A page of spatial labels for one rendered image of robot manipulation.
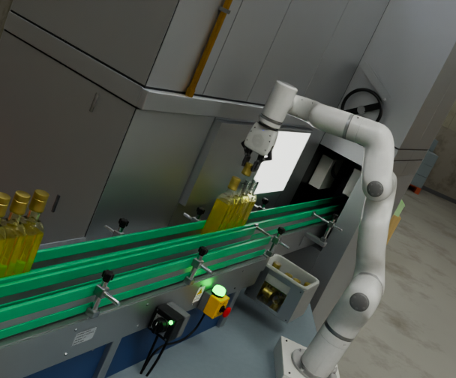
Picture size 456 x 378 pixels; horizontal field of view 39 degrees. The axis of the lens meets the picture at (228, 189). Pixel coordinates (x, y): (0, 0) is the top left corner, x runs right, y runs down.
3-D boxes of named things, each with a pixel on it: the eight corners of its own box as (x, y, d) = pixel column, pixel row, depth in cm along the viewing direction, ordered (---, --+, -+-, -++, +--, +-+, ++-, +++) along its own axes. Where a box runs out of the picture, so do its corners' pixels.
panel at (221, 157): (278, 190, 317) (308, 127, 308) (283, 193, 316) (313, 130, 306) (178, 202, 238) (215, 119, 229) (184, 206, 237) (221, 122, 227)
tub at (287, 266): (268, 270, 278) (277, 253, 276) (312, 298, 269) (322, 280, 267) (250, 277, 263) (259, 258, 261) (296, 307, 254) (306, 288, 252)
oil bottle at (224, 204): (204, 240, 243) (226, 190, 237) (215, 247, 240) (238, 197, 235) (196, 241, 238) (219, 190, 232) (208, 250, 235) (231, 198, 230)
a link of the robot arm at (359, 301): (356, 334, 238) (391, 283, 230) (346, 353, 221) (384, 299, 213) (328, 315, 240) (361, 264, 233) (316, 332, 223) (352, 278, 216)
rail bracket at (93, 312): (91, 312, 165) (110, 268, 161) (112, 328, 162) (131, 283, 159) (81, 315, 162) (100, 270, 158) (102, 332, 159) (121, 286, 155)
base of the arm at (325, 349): (332, 363, 250) (357, 326, 244) (339, 394, 232) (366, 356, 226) (289, 343, 247) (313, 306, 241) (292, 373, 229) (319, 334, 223)
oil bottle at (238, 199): (211, 238, 248) (234, 189, 242) (223, 246, 245) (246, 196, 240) (204, 240, 243) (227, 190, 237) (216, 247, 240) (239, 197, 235)
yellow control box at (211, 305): (206, 304, 224) (214, 286, 222) (223, 316, 221) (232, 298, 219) (196, 309, 218) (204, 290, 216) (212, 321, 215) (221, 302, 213)
